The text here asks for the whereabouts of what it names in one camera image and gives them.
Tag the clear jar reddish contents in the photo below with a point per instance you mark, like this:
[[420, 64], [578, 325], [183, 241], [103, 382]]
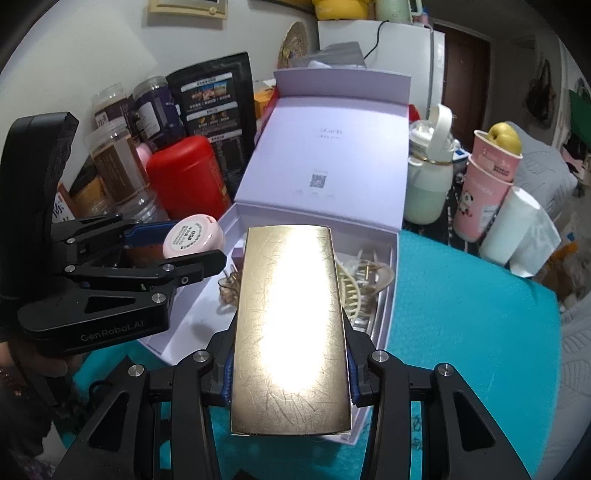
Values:
[[147, 254]]

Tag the leaf print grey cushion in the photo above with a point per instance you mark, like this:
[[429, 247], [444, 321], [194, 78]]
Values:
[[577, 392], [545, 180]]

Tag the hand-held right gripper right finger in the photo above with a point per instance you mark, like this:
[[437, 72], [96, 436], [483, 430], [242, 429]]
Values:
[[353, 378]]

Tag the dark purple jar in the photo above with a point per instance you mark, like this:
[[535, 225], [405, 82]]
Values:
[[157, 115]]

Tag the gold box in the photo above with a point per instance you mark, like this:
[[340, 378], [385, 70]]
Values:
[[291, 323]]

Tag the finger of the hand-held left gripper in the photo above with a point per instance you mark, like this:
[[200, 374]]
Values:
[[184, 270], [147, 235]]

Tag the person's left hand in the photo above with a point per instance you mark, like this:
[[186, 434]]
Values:
[[46, 364]]

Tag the red orange carton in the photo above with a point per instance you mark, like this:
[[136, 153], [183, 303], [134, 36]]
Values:
[[263, 104]]

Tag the lavender gift box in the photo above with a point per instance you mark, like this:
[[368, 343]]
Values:
[[323, 152]]

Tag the white refrigerator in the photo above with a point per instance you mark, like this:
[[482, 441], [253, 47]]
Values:
[[397, 69]]

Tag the green tote bag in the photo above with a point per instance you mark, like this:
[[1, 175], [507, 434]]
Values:
[[581, 115]]

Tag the clear gold hair claw clip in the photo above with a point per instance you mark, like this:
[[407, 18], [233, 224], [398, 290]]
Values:
[[229, 286]]

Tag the amber jar white label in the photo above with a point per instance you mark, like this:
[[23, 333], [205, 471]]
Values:
[[87, 198]]

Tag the white paper roll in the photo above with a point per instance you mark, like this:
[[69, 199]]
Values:
[[512, 230]]

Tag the woven round fan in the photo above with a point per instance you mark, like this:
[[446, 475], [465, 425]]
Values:
[[295, 46]]

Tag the dark brown door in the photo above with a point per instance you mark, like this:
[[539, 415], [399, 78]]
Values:
[[461, 78]]

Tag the black printed pouch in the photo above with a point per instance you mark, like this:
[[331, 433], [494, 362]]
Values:
[[212, 92]]

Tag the pink round compact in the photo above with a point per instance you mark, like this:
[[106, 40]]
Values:
[[189, 235]]

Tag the pale green kettle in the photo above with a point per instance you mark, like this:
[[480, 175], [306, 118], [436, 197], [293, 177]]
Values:
[[397, 11]]

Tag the cream hair claw clip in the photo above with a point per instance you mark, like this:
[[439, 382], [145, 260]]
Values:
[[364, 281]]

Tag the clear jar brown label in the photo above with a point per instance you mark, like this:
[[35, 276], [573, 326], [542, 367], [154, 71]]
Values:
[[120, 175]]

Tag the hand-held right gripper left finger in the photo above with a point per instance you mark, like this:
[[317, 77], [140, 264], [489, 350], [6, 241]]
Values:
[[226, 378]]

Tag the dark jar white label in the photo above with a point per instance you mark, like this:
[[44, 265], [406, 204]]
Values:
[[113, 106]]

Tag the red canister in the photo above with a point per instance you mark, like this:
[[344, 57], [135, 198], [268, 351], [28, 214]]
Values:
[[184, 180]]

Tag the grey plastic bag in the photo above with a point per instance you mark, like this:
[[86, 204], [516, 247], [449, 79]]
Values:
[[337, 55]]

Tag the yellow container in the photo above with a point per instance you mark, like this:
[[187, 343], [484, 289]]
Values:
[[341, 9]]

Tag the yellow apple in cup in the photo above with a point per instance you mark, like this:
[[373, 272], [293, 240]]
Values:
[[505, 138]]

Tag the pink panda cup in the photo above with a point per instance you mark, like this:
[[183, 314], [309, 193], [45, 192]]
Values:
[[480, 207]]

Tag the black hanging bag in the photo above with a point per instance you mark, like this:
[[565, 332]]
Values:
[[541, 92]]

